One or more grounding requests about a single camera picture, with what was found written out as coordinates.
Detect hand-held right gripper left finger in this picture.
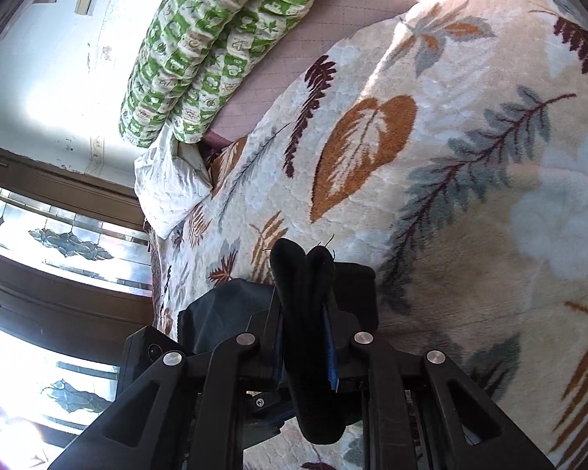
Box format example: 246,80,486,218
46,296,287,470

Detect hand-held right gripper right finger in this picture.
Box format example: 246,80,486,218
323,301,555,470

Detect black pants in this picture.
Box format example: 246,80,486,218
178,237,378,445

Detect brown framed glass door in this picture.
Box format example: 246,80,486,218
0,141,152,470

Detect white printed pillow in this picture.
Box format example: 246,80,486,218
134,125,214,238

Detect leaf printed blanket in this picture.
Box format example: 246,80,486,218
149,0,588,470

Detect pink bed sheet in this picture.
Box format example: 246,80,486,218
203,0,501,150

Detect green patterned folded quilt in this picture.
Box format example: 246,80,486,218
119,0,317,148

